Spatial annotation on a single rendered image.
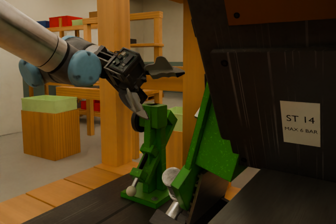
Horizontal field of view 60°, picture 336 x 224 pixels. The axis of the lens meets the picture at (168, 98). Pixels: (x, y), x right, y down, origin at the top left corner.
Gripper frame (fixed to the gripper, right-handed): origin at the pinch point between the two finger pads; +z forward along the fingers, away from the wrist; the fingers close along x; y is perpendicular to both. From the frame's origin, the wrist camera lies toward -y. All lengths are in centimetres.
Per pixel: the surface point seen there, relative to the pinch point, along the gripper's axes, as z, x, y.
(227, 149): 19.7, -7.4, 6.6
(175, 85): -19.6, 19.6, -29.7
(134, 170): -7.8, -14.4, -21.6
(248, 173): -32, 89, -284
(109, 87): -43, 7, -29
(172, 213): 12.3, -19.1, -8.9
